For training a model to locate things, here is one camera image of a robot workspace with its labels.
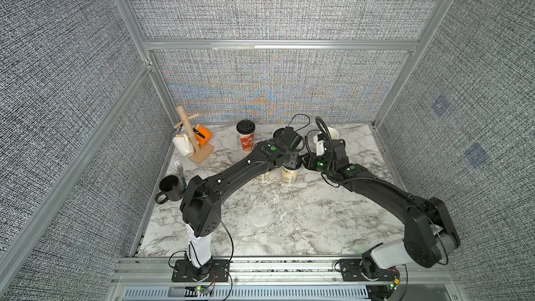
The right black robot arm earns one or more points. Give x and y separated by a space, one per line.
429 233

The white leak-proof paper disc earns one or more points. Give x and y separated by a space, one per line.
260 217

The black mug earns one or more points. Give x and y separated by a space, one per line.
171 189

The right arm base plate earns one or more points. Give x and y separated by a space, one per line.
363 270

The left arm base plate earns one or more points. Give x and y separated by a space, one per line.
184 271

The cream paper cup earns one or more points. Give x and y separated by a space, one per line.
264 178
289 176
334 134

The red paper milk tea cup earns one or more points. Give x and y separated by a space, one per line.
246 142

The orange mug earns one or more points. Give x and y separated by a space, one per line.
203 135

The silver fork green handle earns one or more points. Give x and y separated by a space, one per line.
180 173

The wooden mug tree stand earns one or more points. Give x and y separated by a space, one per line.
201 153

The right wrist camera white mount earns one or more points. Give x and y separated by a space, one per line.
335 148

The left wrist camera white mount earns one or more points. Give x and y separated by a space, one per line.
290 136

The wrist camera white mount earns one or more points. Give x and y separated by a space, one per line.
335 148
290 136

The white mug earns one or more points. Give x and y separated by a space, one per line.
183 145

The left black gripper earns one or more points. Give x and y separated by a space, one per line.
290 163

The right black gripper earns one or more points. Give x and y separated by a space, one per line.
311 163

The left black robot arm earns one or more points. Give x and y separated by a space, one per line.
201 205

